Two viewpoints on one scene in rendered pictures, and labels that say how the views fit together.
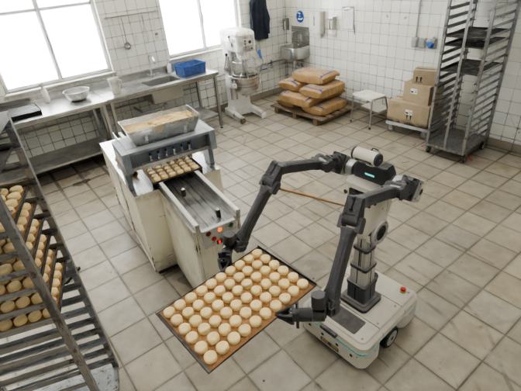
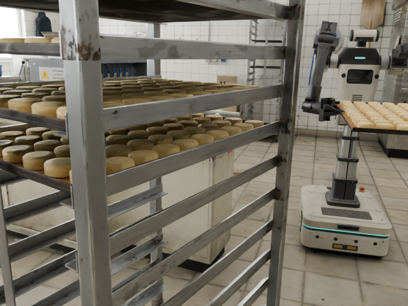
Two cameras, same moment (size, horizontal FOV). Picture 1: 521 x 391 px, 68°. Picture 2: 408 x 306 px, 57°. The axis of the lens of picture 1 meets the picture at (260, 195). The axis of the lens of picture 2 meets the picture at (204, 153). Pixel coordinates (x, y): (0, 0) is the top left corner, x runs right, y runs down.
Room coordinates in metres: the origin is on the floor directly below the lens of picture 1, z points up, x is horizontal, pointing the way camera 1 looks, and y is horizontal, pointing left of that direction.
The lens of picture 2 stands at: (0.54, 1.63, 1.23)
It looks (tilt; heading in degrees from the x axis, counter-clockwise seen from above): 15 degrees down; 322
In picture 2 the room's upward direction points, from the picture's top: 1 degrees clockwise
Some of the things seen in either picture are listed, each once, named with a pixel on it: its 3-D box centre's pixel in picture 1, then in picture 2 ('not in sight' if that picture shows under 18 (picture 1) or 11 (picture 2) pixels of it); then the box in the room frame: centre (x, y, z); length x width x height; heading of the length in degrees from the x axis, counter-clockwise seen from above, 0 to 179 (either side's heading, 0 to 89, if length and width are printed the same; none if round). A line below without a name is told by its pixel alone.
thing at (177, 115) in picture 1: (160, 123); not in sight; (2.79, 0.70, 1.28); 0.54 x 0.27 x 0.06; 118
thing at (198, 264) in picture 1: (204, 243); (169, 184); (2.35, 0.46, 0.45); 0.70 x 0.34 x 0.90; 28
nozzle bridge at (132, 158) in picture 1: (167, 155); (98, 86); (2.79, 0.70, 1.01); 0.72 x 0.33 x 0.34; 118
